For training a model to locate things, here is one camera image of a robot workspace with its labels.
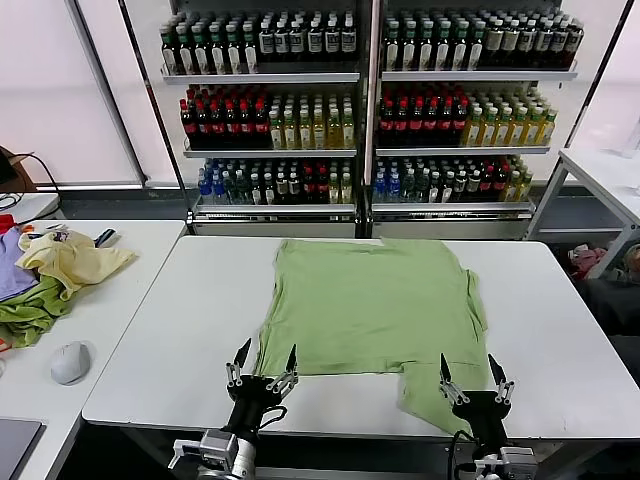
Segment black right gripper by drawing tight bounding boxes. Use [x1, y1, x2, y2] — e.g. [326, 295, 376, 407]
[438, 352, 516, 449]

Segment purple garment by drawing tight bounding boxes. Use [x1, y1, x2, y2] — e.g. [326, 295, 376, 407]
[0, 227, 40, 303]

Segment grey computer mouse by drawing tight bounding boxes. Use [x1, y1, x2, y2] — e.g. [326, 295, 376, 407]
[49, 340, 93, 386]

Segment brown cardboard box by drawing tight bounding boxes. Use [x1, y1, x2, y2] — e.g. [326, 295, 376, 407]
[0, 145, 39, 194]

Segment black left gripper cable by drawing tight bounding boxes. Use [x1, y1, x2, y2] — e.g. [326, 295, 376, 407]
[258, 405, 289, 427]

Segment long black power cable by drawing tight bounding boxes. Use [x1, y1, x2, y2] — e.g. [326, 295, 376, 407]
[19, 152, 62, 221]

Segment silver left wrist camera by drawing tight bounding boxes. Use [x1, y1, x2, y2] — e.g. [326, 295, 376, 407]
[168, 432, 237, 471]

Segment pale yellow shirt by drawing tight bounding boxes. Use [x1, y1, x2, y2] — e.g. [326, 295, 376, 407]
[14, 230, 138, 301]

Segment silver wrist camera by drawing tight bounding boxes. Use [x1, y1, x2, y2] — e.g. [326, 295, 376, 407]
[472, 446, 539, 480]
[168, 432, 237, 471]

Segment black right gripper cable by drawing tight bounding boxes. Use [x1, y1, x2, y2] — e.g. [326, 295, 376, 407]
[447, 430, 476, 472]

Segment crumpled green garment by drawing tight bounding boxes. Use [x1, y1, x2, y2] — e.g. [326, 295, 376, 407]
[0, 274, 71, 350]

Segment pink clothes pile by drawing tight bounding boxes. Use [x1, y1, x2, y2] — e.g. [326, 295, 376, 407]
[567, 243, 609, 282]

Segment brown mixed clothes pile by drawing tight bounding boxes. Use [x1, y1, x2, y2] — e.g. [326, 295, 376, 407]
[612, 242, 640, 287]

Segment bottle shelf unit wide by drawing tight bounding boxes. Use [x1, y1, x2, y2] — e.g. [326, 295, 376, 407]
[367, 0, 586, 241]

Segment grey laptop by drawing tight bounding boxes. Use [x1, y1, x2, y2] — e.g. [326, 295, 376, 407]
[0, 418, 46, 480]

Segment white metal side table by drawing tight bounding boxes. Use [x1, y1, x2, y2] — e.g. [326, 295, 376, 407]
[524, 147, 640, 294]

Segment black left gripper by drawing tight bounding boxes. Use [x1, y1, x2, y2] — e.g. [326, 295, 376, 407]
[224, 337, 300, 435]

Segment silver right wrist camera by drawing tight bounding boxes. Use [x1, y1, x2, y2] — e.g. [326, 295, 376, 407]
[472, 446, 539, 480]

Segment green polo shirt red print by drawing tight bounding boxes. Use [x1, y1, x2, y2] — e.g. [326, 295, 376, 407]
[248, 237, 489, 435]

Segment bottle shelf unit blue-left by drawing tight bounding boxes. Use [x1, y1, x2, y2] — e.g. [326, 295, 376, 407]
[158, 0, 374, 239]

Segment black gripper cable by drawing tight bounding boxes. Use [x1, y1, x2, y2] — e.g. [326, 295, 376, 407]
[258, 405, 289, 427]
[447, 430, 476, 472]

